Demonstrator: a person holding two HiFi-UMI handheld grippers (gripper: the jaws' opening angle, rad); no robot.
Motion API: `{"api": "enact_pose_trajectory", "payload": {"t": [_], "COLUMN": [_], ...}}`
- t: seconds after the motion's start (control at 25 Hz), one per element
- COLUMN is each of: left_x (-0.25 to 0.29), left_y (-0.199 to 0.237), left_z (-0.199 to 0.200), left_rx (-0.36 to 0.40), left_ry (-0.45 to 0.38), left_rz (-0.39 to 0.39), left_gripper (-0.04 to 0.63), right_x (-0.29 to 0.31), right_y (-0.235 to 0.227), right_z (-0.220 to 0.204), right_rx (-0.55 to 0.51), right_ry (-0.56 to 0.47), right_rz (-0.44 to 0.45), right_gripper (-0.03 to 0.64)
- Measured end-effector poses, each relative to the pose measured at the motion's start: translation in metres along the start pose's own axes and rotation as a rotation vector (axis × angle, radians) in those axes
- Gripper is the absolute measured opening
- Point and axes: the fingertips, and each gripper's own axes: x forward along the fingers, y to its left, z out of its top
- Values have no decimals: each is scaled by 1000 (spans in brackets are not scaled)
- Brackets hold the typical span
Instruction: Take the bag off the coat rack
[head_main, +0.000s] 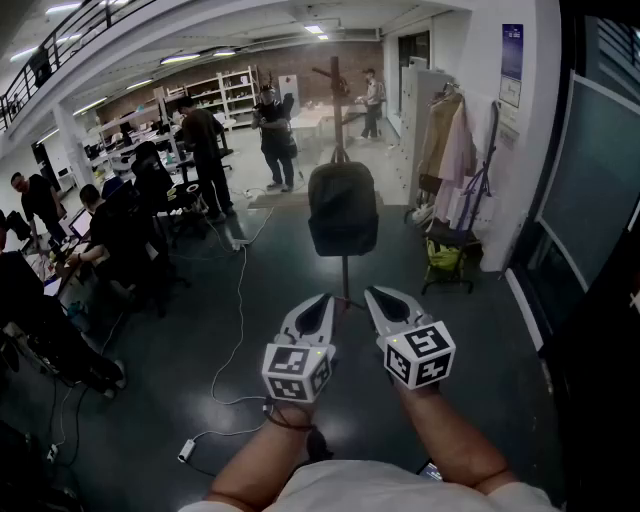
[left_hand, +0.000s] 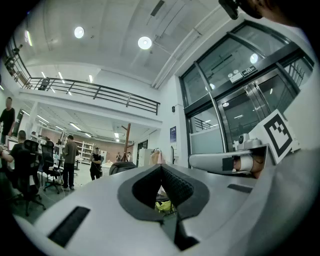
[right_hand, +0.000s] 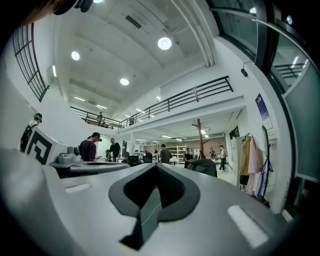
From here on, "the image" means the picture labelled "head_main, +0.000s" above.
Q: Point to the pink coat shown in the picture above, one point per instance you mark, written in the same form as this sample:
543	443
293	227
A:
457	160

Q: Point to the white power strip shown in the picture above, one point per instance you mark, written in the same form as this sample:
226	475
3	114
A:
240	244

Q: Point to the yellow-green bag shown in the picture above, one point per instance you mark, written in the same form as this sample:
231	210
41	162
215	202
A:
442	255

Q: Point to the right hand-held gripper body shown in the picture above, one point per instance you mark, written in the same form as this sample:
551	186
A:
422	350

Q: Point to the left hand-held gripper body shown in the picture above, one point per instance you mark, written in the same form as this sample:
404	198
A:
290	362

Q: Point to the open laptop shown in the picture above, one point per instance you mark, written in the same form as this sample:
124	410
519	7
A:
80	225

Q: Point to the white tape roll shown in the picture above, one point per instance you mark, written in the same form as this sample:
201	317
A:
193	188

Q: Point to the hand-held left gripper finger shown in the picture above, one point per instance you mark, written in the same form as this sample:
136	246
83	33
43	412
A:
292	312
330	325

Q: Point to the person's left forearm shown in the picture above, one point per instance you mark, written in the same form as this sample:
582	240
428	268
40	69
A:
260	455

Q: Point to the frosted glass door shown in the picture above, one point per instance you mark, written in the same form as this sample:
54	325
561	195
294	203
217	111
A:
595	190

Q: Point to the white power adapter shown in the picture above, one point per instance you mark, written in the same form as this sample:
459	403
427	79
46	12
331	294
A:
186	451

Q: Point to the white wall notice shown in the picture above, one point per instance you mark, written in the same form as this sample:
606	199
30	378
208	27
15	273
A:
510	92

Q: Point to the white table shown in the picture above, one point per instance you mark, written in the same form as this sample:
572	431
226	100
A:
312	120

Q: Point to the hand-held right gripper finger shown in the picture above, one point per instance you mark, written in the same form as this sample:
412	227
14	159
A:
411	306
375	310

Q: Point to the black backpack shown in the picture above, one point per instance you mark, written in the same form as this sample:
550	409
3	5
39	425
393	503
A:
342	210

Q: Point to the black balcony railing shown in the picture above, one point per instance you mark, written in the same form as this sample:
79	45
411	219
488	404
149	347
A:
55	50

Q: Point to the blue wall poster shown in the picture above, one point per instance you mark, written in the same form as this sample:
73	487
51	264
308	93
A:
512	50

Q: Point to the wooden coat stand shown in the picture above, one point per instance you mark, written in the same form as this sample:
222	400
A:
338	110

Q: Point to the white hanging garment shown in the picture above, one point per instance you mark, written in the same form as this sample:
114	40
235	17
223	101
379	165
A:
480	125

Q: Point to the small black screen device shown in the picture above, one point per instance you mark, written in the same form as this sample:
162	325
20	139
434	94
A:
430	470

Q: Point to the person's right forearm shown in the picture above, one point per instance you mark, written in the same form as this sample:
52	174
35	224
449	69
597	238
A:
450	440

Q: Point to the white tote bag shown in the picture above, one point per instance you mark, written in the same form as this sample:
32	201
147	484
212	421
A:
475	205

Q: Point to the white shelf unit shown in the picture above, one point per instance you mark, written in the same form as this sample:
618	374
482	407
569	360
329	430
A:
235	95

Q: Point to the black office chair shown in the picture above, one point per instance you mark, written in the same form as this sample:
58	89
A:
150	170

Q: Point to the ceiling strip light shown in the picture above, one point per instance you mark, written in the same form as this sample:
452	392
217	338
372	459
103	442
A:
224	52
139	83
180	58

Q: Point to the white locker cabinet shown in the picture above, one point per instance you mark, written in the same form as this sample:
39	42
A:
417	130

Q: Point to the brown coat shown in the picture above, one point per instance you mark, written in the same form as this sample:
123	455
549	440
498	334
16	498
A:
437	140

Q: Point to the black clip-on microphone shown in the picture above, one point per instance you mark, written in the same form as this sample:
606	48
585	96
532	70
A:
319	445

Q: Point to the person's white shirt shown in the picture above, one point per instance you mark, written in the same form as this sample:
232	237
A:
380	490

